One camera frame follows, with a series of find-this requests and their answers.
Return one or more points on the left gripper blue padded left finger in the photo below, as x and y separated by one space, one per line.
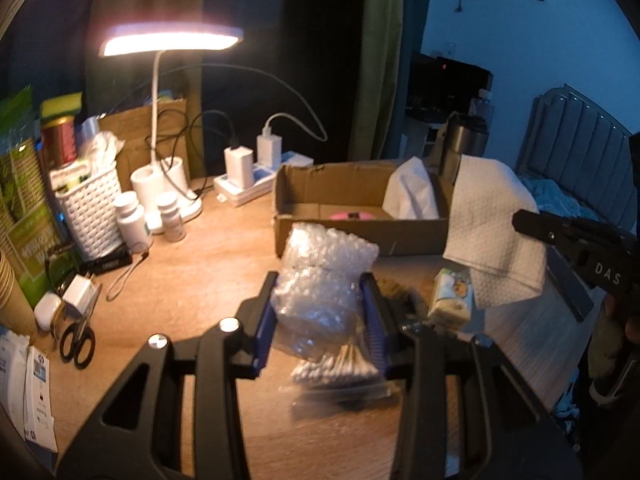
266 324

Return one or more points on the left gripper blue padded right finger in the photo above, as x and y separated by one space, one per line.
374 314

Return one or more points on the clear bubble wrap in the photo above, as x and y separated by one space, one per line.
317 296

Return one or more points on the purple plush toy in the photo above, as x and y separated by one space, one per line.
351 215

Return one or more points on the bag of cotton swabs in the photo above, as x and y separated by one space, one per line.
343 381

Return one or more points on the white textured towel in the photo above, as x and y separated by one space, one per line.
505 266

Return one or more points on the brown fuzzy plush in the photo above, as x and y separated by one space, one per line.
398 294

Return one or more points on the gloved right hand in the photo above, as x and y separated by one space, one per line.
613 353

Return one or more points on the blue blanket on bed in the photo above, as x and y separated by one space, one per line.
550 198

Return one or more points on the grey padded headboard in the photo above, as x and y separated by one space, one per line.
577 144

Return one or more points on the white power strip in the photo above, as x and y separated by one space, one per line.
263 180

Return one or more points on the small white pill bottle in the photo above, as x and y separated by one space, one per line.
167 205

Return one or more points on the white charger left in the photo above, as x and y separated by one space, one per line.
239 165

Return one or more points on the white charger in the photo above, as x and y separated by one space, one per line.
269 151
239 165

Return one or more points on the white charger right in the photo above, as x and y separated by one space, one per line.
269 151

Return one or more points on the large white pill bottle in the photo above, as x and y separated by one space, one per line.
130 218

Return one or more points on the steel thermos tumbler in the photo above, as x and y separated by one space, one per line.
461 134

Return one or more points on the black scissors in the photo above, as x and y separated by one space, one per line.
78 342

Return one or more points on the plastic water bottle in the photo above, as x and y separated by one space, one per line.
481 106

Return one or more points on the black monitor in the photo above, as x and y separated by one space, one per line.
440 86

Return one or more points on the white woven plastic basket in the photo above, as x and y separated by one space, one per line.
90 215

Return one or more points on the brown cardboard backing box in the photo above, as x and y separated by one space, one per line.
134 128

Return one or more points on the stack of paper cups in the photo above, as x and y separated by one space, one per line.
15 311

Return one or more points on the green packaged box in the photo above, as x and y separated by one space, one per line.
28 229

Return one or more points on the red tin can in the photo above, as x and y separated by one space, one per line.
58 142

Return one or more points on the yellow curtain right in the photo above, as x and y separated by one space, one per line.
378 76

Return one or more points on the yellow green sponge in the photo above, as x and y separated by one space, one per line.
61 106

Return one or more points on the black flashlight with strap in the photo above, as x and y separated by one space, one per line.
123 257

